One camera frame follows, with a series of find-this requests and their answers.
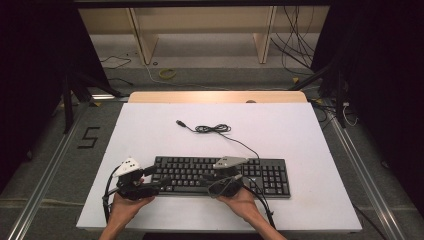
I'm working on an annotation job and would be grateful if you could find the left hand-held gripper cable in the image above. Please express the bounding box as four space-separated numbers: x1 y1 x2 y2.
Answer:
102 164 124 225

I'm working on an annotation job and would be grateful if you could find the person's left hand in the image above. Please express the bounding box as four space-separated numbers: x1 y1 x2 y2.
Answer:
111 178 156 222

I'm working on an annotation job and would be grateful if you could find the black computer keyboard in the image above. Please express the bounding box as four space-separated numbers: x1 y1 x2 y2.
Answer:
151 155 292 199

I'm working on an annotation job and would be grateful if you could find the white floor cable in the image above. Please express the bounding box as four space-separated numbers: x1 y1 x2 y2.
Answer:
143 63 291 92

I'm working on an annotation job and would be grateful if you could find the bundle of black cables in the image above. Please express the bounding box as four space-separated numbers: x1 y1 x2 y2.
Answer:
269 5 318 76

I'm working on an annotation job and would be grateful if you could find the right hand-held gripper cable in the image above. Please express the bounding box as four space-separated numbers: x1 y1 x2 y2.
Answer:
240 175 278 231

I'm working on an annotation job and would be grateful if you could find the yellow tape roll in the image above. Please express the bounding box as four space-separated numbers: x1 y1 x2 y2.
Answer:
158 68 177 81

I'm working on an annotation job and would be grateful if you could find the black curtain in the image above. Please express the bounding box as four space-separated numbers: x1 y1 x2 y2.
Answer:
311 0 424 218
0 0 110 195

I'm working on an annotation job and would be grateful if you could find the person's right hand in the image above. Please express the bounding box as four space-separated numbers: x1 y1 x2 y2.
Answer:
216 188 260 223

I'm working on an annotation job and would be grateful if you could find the black floor cable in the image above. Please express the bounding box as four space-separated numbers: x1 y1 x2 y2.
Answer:
99 54 133 70
106 77 134 87

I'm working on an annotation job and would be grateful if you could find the hand-held gripper cable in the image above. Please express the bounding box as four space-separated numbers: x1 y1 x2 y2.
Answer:
240 175 278 231
102 164 124 225

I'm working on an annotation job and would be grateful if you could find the black metal stand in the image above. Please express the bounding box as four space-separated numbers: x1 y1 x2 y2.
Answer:
61 71 123 135
288 59 348 130

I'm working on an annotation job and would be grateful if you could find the aluminium floor rail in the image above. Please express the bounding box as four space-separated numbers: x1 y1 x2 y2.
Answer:
6 99 98 240
324 103 407 240

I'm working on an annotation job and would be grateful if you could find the wooden shelf unit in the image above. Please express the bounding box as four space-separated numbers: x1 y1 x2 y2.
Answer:
78 6 331 66

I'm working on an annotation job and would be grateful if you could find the black keyboard cable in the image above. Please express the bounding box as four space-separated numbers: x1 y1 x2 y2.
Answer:
175 119 261 160

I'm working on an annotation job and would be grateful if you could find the white table cover board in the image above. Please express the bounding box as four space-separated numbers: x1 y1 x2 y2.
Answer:
75 102 363 233

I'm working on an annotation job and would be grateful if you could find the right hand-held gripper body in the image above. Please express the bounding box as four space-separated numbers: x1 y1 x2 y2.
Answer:
207 155 250 199

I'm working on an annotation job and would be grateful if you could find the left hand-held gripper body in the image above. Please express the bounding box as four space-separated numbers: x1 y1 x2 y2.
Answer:
112 157 161 202

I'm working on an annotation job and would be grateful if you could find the wooden table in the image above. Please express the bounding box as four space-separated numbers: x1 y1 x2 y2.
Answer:
128 90 308 104

